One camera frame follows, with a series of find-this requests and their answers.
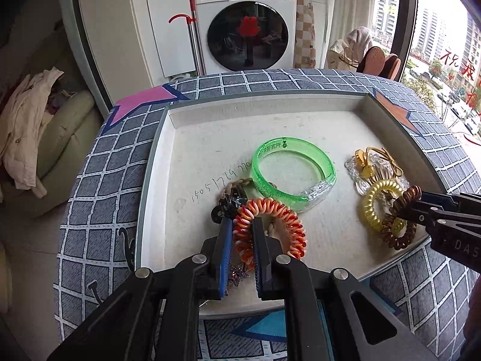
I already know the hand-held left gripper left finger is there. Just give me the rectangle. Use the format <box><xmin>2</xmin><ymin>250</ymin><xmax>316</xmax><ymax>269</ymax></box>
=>
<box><xmin>47</xmin><ymin>216</ymin><xmax>235</xmax><ymax>361</ymax></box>

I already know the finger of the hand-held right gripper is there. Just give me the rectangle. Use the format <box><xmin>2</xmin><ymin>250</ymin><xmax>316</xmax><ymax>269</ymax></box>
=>
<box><xmin>421</xmin><ymin>191</ymin><xmax>481</xmax><ymax>208</ymax></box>
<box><xmin>398</xmin><ymin>200</ymin><xmax>481</xmax><ymax>231</ymax></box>

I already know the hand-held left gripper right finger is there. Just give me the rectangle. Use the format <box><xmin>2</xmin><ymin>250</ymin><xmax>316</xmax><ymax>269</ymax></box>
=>
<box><xmin>250</xmin><ymin>216</ymin><xmax>438</xmax><ymax>361</ymax></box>

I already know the black keychain with star charm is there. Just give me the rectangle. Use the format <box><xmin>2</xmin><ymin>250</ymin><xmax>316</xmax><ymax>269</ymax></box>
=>
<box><xmin>210</xmin><ymin>186</ymin><xmax>250</xmax><ymax>288</ymax></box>

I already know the brown spiral hair tie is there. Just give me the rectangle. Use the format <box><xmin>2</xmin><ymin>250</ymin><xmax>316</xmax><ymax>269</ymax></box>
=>
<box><xmin>381</xmin><ymin>185</ymin><xmax>422</xmax><ymax>251</ymax></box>

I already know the red white spiral hair tie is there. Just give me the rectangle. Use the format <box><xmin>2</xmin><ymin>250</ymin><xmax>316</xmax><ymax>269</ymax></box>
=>
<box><xmin>232</xmin><ymin>198</ymin><xmax>307</xmax><ymax>266</ymax></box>

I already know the yellow spiral hair tie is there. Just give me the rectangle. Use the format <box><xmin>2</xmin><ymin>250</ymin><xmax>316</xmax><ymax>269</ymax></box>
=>
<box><xmin>363</xmin><ymin>179</ymin><xmax>408</xmax><ymax>234</ymax></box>

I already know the green translucent bangle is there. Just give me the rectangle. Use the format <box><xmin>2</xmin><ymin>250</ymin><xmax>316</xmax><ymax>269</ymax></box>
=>
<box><xmin>251</xmin><ymin>138</ymin><xmax>336</xmax><ymax>211</ymax></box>

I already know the yellow cord amber hair tie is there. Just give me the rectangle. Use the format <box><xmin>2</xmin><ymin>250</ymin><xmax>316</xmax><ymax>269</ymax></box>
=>
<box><xmin>355</xmin><ymin>147</ymin><xmax>404</xmax><ymax>181</ymax></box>

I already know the white shallow tray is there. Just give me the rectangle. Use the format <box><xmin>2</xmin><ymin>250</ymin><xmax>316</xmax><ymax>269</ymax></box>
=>
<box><xmin>134</xmin><ymin>91</ymin><xmax>457</xmax><ymax>318</ymax></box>

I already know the brown round chair back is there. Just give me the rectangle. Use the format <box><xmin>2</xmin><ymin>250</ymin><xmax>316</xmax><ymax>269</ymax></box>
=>
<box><xmin>383</xmin><ymin>54</ymin><xmax>402</xmax><ymax>80</ymax></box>
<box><xmin>357</xmin><ymin>46</ymin><xmax>387</xmax><ymax>74</ymax></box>

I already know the grid star printed tablecloth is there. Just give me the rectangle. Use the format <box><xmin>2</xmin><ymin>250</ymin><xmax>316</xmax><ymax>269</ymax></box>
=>
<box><xmin>53</xmin><ymin>68</ymin><xmax>481</xmax><ymax>361</ymax></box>

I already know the beige bag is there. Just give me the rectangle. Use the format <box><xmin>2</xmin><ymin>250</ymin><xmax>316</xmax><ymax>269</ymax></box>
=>
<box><xmin>326</xmin><ymin>39</ymin><xmax>357</xmax><ymax>72</ymax></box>

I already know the white cloth on chair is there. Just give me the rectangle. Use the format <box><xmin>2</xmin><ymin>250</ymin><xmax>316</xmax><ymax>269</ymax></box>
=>
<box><xmin>346</xmin><ymin>26</ymin><xmax>376</xmax><ymax>59</ymax></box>

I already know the cream sofa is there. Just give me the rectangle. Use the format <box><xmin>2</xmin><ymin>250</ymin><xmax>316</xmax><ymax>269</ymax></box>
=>
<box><xmin>0</xmin><ymin>90</ymin><xmax>104</xmax><ymax>219</ymax></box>

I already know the white cabinet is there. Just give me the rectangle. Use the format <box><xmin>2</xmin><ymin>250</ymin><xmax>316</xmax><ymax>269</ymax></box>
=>
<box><xmin>143</xmin><ymin>0</ymin><xmax>200</xmax><ymax>79</ymax></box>

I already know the checkered hanging cloth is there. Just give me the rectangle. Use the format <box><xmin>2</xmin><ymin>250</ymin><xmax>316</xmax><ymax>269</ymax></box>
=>
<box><xmin>294</xmin><ymin>0</ymin><xmax>316</xmax><ymax>69</ymax></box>

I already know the white washing machine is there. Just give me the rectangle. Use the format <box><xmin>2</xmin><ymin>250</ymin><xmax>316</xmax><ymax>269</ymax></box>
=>
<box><xmin>190</xmin><ymin>0</ymin><xmax>297</xmax><ymax>76</ymax></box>

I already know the beige clothing pile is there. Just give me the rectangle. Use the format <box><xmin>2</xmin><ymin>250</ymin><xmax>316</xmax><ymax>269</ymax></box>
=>
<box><xmin>0</xmin><ymin>67</ymin><xmax>64</xmax><ymax>198</ymax></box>

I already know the braided beige bracelet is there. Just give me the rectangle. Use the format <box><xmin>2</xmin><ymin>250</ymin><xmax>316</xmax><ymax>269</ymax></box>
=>
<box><xmin>224</xmin><ymin>178</ymin><xmax>256</xmax><ymax>196</ymax></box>

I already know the dark window frame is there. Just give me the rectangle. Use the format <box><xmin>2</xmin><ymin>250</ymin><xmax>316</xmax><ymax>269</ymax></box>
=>
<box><xmin>391</xmin><ymin>0</ymin><xmax>421</xmax><ymax>83</ymax></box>

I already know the red handled mop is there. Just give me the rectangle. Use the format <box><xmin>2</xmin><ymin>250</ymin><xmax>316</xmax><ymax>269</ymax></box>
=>
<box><xmin>168</xmin><ymin>0</ymin><xmax>205</xmax><ymax>78</ymax></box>

